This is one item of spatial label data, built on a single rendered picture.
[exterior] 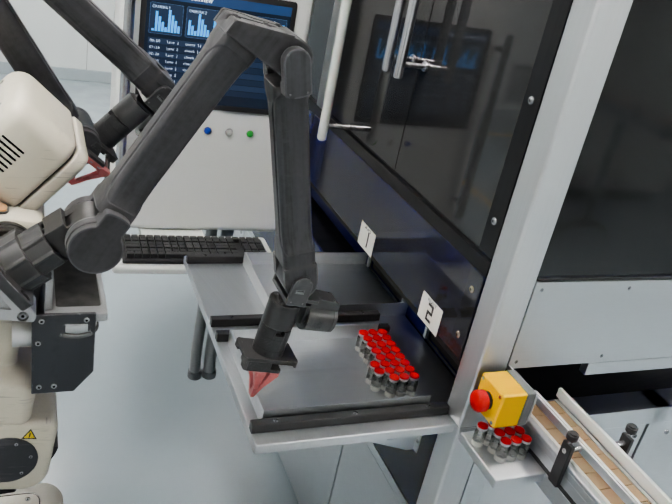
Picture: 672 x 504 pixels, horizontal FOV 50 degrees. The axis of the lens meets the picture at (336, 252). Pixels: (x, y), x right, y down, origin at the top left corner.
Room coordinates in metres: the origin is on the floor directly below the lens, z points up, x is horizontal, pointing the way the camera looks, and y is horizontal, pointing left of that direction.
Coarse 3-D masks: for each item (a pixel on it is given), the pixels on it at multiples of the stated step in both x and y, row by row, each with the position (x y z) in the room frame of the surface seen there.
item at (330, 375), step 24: (240, 336) 1.26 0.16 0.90; (312, 336) 1.33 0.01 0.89; (336, 336) 1.36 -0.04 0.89; (240, 360) 1.17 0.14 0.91; (312, 360) 1.26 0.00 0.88; (336, 360) 1.27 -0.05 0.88; (360, 360) 1.29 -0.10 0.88; (288, 384) 1.16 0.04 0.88; (312, 384) 1.17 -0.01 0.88; (336, 384) 1.19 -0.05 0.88; (360, 384) 1.21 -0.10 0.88; (264, 408) 1.03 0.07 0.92; (288, 408) 1.04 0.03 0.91; (312, 408) 1.06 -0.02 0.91; (336, 408) 1.09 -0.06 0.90; (360, 408) 1.11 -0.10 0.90
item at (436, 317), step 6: (426, 294) 1.33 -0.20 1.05; (426, 300) 1.33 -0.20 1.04; (432, 300) 1.31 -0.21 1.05; (420, 306) 1.34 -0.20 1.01; (426, 306) 1.32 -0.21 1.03; (438, 306) 1.29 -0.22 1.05; (420, 312) 1.33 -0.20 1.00; (438, 312) 1.28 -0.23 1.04; (420, 318) 1.33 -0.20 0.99; (432, 318) 1.29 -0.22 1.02; (438, 318) 1.27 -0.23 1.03; (426, 324) 1.30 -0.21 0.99; (432, 324) 1.29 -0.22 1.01; (438, 324) 1.27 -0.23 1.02; (432, 330) 1.28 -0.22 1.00
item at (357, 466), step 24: (600, 408) 1.30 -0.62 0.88; (624, 408) 1.32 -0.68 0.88; (648, 408) 1.34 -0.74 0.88; (648, 432) 1.36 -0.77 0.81; (288, 456) 1.79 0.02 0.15; (312, 456) 1.64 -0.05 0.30; (336, 456) 1.52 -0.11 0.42; (360, 456) 1.42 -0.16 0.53; (648, 456) 1.38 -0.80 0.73; (312, 480) 1.61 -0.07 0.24; (336, 480) 1.49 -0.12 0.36; (360, 480) 1.39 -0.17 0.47; (384, 480) 1.30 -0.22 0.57; (480, 480) 1.17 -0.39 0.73
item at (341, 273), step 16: (256, 256) 1.63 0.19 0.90; (272, 256) 1.64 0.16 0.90; (320, 256) 1.70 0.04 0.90; (336, 256) 1.72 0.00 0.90; (352, 256) 1.74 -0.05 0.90; (256, 272) 1.52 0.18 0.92; (272, 272) 1.60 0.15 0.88; (320, 272) 1.66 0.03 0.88; (336, 272) 1.67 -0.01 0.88; (352, 272) 1.69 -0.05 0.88; (368, 272) 1.71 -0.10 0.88; (256, 288) 1.50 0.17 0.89; (272, 288) 1.52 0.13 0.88; (320, 288) 1.57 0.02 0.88; (336, 288) 1.59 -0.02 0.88; (352, 288) 1.61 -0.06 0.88; (368, 288) 1.62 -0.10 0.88; (384, 288) 1.64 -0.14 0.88; (352, 304) 1.47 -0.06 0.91; (368, 304) 1.48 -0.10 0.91; (384, 304) 1.50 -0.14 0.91; (400, 304) 1.52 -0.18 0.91
